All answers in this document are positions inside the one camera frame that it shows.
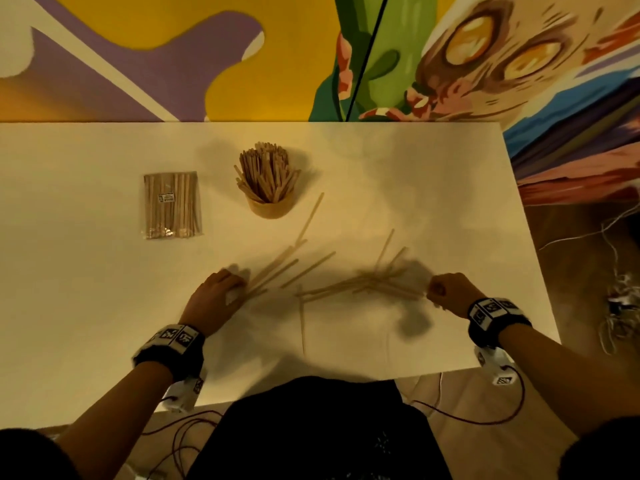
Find wooden cup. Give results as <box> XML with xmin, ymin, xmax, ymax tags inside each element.
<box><xmin>247</xmin><ymin>194</ymin><xmax>297</xmax><ymax>220</ymax></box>

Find thin white cable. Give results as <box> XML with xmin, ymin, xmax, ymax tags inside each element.
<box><xmin>400</xmin><ymin>372</ymin><xmax>445</xmax><ymax>406</ymax></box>

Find person's right forearm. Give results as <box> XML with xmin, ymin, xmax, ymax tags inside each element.
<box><xmin>497</xmin><ymin>323</ymin><xmax>640</xmax><ymax>438</ymax></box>

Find scattered loose wooden sticks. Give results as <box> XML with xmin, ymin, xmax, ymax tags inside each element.
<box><xmin>242</xmin><ymin>192</ymin><xmax>429</xmax><ymax>356</ymax></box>

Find clear packet of wooden sticks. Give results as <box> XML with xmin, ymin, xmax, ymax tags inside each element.
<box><xmin>142</xmin><ymin>171</ymin><xmax>204</xmax><ymax>240</ymax></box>

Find black marker wristband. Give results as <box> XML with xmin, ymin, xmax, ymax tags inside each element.
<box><xmin>132</xmin><ymin>323</ymin><xmax>206</xmax><ymax>383</ymax></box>
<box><xmin>467</xmin><ymin>297</ymin><xmax>533</xmax><ymax>350</ymax></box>

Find tangle of white cables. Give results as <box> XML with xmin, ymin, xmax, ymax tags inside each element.
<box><xmin>537</xmin><ymin>202</ymin><xmax>640</xmax><ymax>356</ymax></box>

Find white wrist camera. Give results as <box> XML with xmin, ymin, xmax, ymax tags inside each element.
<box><xmin>161</xmin><ymin>372</ymin><xmax>207</xmax><ymax>414</ymax></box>
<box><xmin>474</xmin><ymin>346</ymin><xmax>519</xmax><ymax>387</ymax></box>

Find person's right hand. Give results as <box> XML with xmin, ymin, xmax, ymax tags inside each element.
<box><xmin>425</xmin><ymin>272</ymin><xmax>487</xmax><ymax>320</ymax></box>

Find bundle of sticks in cup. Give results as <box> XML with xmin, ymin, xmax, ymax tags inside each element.
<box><xmin>233</xmin><ymin>141</ymin><xmax>302</xmax><ymax>204</ymax></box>

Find person's left forearm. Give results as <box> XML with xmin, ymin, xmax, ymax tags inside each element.
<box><xmin>54</xmin><ymin>361</ymin><xmax>174</xmax><ymax>480</ymax></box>

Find person's left hand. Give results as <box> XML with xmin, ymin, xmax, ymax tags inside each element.
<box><xmin>179</xmin><ymin>268</ymin><xmax>249</xmax><ymax>338</ymax></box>

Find dark red cable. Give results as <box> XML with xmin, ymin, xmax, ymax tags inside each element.
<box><xmin>141</xmin><ymin>395</ymin><xmax>224</xmax><ymax>480</ymax></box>
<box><xmin>410</xmin><ymin>364</ymin><xmax>527</xmax><ymax>427</ymax></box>

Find black shirt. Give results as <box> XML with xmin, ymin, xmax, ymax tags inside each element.
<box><xmin>0</xmin><ymin>376</ymin><xmax>640</xmax><ymax>480</ymax></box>

